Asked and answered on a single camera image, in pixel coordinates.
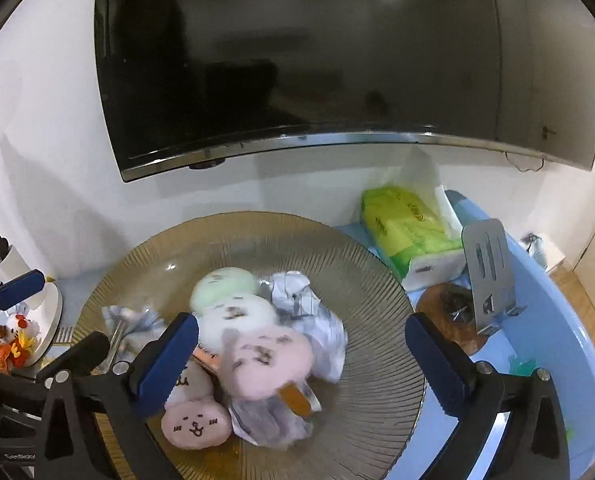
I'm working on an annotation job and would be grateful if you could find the small orange cardboard box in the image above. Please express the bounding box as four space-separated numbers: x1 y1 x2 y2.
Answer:
191 344 224 368

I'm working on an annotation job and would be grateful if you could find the beige plush toy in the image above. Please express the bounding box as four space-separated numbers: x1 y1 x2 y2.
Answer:
170 360 214 403

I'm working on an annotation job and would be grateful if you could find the round wooden coaster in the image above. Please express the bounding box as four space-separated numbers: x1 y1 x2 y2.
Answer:
416 283 489 357

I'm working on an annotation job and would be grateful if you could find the white cat plush toy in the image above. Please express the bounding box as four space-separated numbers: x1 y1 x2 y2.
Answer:
4 311 41 343

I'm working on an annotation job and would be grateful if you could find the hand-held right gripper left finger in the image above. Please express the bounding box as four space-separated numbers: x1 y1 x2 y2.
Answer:
41 311 200 480

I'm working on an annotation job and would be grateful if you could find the pink round plush toy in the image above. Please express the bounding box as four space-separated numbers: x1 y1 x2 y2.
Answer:
160 394 231 449

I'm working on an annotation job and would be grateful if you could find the white desk lamp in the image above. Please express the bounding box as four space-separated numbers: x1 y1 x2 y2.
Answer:
0 195 64 367

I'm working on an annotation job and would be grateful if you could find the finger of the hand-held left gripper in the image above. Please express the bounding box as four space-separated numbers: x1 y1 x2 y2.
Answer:
36 331 111 387
0 268 46 333

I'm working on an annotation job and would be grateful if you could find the green tissue pack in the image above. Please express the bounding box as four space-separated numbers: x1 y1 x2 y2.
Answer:
360 185 467 292

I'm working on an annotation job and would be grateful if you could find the three-ball dango plush toy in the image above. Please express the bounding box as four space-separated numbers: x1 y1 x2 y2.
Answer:
190 267 314 418

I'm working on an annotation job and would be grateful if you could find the white paper ball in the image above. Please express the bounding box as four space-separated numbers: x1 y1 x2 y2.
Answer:
269 271 349 384
228 379 321 450

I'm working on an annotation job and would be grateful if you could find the metal phone stand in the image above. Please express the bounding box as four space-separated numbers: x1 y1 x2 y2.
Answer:
460 218 524 337

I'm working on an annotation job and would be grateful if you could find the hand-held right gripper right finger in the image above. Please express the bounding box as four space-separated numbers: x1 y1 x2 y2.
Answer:
404 311 571 480

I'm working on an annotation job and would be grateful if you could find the black flat television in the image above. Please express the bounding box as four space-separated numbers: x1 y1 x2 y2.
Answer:
93 0 595 184

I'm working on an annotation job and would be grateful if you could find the white box with blue brush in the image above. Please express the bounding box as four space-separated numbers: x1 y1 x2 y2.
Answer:
519 231 549 267

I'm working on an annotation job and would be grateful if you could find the gold ribbed glass plate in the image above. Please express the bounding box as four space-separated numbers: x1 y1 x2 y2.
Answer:
72 211 427 480

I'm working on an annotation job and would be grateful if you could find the teal translucent toy figure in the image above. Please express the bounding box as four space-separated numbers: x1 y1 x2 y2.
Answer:
508 354 534 377

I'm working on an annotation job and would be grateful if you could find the black cable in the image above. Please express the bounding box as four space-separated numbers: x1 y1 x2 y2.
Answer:
504 151 547 172

